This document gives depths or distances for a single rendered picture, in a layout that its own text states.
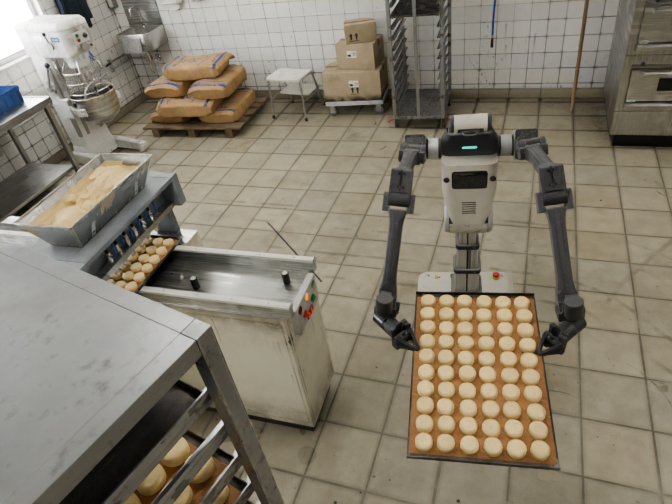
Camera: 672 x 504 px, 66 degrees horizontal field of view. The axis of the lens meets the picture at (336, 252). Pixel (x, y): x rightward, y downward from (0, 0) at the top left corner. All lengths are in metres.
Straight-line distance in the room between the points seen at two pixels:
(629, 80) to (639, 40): 0.30
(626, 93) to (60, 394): 4.47
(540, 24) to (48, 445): 5.31
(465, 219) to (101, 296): 1.81
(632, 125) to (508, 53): 1.46
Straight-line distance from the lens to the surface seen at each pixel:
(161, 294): 2.35
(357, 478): 2.62
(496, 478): 2.62
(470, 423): 1.60
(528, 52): 5.66
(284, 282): 2.25
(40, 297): 0.92
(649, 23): 4.57
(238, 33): 6.41
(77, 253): 2.28
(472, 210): 2.37
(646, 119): 4.87
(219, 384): 0.78
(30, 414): 0.74
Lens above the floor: 2.30
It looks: 38 degrees down
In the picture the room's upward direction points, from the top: 10 degrees counter-clockwise
